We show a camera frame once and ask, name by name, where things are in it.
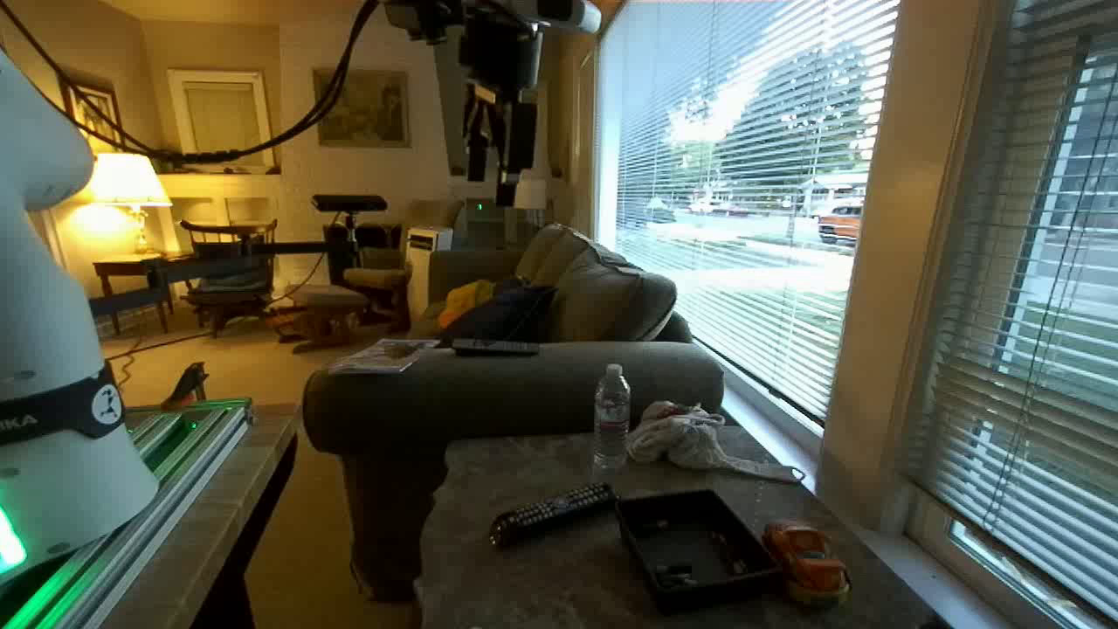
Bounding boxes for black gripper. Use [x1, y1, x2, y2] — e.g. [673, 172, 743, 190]
[459, 17, 544, 211]

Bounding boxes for clear plastic water bottle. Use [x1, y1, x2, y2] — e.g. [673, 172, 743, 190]
[590, 360, 635, 474]

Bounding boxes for black rectangular tray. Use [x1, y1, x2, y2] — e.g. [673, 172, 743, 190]
[611, 485, 785, 618]

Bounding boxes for framed landscape painting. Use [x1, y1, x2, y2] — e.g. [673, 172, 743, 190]
[311, 66, 413, 151]

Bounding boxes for black flat device on stand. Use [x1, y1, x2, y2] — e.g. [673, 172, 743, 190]
[311, 193, 391, 216]

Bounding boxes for yellow pillow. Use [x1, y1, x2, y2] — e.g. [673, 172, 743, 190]
[432, 278, 498, 335]

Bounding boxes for dark blue pillow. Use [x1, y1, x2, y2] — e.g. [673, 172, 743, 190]
[440, 281, 558, 346]

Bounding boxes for wooden armchair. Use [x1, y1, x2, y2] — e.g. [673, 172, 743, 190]
[323, 219, 416, 335]

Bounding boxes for slim black remote control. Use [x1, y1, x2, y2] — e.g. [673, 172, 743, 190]
[447, 335, 542, 360]

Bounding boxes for wooden footstool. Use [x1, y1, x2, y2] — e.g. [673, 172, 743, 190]
[273, 282, 373, 358]

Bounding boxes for paper magazine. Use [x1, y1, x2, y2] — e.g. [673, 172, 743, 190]
[328, 335, 443, 379]

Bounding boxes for wide white window blinds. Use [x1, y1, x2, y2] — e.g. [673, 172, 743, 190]
[601, 0, 903, 428]

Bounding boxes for grey-green sofa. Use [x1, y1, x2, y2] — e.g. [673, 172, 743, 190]
[299, 219, 731, 604]

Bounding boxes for white framed mirror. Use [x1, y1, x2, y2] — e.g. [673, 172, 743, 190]
[165, 66, 280, 176]

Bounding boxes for dark wooden desk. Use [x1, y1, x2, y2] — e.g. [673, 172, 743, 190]
[87, 248, 280, 335]

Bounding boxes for crumpled white cloth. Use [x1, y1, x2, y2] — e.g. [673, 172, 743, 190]
[627, 399, 807, 485]

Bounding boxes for red vehicle outside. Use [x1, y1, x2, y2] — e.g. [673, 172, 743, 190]
[814, 197, 866, 253]

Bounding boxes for lit table lamp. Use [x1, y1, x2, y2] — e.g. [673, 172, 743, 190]
[77, 151, 175, 258]

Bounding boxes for orange toy car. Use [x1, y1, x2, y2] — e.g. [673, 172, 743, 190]
[760, 518, 857, 612]

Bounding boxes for narrow white window blinds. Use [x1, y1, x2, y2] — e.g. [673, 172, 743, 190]
[906, 0, 1118, 621]

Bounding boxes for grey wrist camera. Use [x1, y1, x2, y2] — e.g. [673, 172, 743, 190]
[531, 0, 603, 39]

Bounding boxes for small dark picture frame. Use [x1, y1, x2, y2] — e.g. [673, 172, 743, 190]
[62, 75, 127, 146]

